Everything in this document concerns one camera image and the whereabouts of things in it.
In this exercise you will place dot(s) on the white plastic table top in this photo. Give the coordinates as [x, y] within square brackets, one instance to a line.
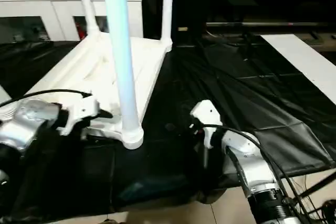
[94, 66]

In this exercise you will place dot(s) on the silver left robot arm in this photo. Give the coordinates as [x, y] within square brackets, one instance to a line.
[26, 121]

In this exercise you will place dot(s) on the black plastic mat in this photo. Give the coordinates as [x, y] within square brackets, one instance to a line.
[236, 103]

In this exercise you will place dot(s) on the white board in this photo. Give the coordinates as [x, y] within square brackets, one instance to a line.
[304, 61]

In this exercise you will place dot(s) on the black stand base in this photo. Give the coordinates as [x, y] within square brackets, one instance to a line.
[320, 182]

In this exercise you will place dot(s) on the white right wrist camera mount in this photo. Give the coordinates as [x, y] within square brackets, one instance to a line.
[206, 113]

